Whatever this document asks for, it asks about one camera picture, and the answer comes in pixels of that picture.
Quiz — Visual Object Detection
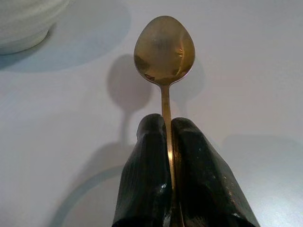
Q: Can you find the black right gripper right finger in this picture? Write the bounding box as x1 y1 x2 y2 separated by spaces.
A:
171 117 261 227

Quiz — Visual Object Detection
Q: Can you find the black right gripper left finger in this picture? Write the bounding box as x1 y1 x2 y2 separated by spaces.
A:
112 113 175 227

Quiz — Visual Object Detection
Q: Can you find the white bowl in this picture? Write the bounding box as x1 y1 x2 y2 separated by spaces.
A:
0 0 72 56

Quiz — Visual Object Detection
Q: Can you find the gold spoon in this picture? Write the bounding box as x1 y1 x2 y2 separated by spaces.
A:
133 15 196 227

